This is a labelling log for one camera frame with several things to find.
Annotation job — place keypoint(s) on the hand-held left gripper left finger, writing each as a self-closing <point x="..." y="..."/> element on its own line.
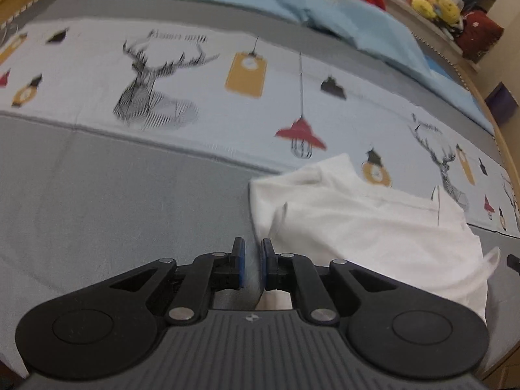
<point x="241" y="264"/>

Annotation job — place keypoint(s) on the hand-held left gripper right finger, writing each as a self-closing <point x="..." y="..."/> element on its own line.
<point x="266" y="264"/>

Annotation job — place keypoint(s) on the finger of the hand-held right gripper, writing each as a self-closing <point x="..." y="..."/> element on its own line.
<point x="514" y="263"/>

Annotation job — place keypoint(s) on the white t-shirt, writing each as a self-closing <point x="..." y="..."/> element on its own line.
<point x="365" y="231"/>

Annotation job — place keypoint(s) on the purple box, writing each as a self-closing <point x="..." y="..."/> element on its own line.
<point x="503" y="103"/>

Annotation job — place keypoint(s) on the grey printed bedsheet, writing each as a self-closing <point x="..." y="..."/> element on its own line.
<point x="81" y="191"/>

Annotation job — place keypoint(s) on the dark red cushion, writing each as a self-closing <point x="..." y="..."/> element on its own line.
<point x="479" y="34"/>

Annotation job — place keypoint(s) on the light blue blanket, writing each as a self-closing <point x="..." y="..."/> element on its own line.
<point x="345" y="16"/>

